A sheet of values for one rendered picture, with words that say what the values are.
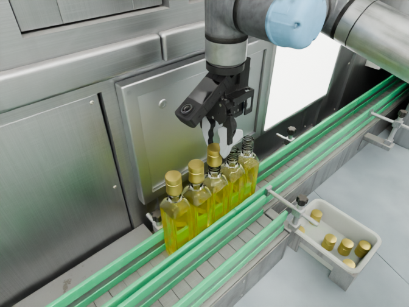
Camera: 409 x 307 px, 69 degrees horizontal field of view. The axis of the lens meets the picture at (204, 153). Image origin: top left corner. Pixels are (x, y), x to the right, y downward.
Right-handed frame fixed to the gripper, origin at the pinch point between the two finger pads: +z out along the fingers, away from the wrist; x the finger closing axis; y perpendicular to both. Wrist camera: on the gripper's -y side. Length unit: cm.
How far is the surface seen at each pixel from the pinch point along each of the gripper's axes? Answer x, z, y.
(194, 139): 12.6, 6.4, 4.5
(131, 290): -3.8, 20.5, -27.8
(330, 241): -23.5, 35.5, 26.1
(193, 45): 12.8, -18.7, 5.2
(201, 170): -1.9, 1.1, -5.9
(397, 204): -31, 42, 64
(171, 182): -0.8, 0.7, -12.9
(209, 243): -6.2, 21.3, -7.6
